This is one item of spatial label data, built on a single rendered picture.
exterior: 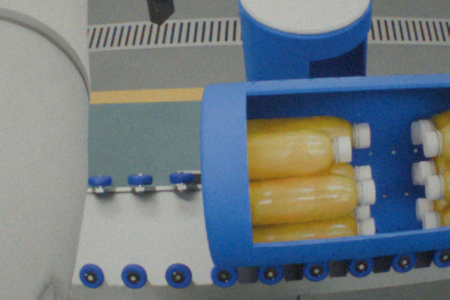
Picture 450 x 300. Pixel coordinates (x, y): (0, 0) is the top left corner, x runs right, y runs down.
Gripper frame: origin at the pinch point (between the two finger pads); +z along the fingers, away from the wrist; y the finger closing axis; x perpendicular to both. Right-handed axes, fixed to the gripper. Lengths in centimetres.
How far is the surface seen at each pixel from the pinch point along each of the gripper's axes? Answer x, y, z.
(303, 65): -45, 7, 55
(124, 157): -62, 85, 151
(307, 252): -0.1, -19.3, 41.0
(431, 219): -16, -34, 44
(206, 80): -105, 80, 151
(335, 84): -20.1, -12.9, 27.4
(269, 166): -6.2, -9.5, 33.3
